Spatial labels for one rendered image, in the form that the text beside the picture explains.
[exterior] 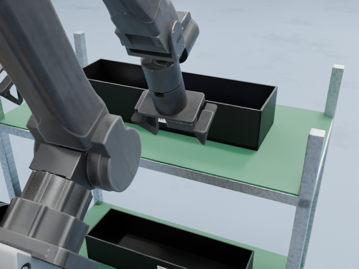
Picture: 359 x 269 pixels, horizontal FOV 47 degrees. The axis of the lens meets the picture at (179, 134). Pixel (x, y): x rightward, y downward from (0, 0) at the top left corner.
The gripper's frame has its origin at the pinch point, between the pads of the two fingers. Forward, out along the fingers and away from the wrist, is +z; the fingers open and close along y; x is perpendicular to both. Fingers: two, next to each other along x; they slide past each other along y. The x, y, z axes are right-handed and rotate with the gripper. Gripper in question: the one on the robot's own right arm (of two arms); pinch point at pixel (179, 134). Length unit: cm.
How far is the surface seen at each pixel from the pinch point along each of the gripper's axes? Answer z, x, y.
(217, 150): 25.1, -14.0, -0.7
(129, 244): 85, -3, 36
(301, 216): 24.9, -1.6, -23.8
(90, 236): 71, 3, 46
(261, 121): 19.7, -21.5, -10.2
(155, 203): 147, -48, 58
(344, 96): 234, -229, -33
